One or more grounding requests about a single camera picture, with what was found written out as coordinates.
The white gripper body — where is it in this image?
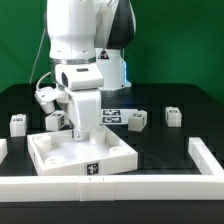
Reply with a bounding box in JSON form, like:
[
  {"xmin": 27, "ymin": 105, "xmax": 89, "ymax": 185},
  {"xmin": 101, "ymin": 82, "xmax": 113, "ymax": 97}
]
[{"xmin": 65, "ymin": 89, "xmax": 101, "ymax": 133}]

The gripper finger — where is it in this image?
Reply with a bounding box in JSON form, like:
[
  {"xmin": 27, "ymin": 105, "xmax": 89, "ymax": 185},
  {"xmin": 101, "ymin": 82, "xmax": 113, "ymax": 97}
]
[{"xmin": 72, "ymin": 129, "xmax": 89, "ymax": 140}]

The white square table top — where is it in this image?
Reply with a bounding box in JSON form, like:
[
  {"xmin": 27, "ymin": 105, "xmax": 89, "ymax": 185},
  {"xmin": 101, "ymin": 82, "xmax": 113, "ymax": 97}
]
[{"xmin": 27, "ymin": 126, "xmax": 138, "ymax": 176}]

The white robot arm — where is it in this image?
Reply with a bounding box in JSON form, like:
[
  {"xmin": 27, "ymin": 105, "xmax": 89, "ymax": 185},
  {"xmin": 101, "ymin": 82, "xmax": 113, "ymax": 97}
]
[{"xmin": 47, "ymin": 0, "xmax": 136, "ymax": 140}]

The white fiducial marker plate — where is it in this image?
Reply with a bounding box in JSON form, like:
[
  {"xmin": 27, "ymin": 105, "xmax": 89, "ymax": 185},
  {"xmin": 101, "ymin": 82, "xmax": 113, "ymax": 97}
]
[{"xmin": 101, "ymin": 109, "xmax": 137, "ymax": 125}]

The white U-shaped obstacle fence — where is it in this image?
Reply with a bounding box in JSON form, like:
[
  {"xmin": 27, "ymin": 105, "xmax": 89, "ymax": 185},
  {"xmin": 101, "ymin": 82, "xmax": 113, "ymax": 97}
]
[{"xmin": 0, "ymin": 138, "xmax": 224, "ymax": 202}]

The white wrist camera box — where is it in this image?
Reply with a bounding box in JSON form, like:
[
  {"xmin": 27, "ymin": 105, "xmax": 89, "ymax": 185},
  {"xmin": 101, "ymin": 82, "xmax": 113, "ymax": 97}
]
[{"xmin": 55, "ymin": 63, "xmax": 104, "ymax": 91}]

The white cable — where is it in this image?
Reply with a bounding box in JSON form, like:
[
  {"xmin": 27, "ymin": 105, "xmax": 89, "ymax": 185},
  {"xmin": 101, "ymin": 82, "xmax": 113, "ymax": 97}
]
[{"xmin": 29, "ymin": 27, "xmax": 48, "ymax": 84}]

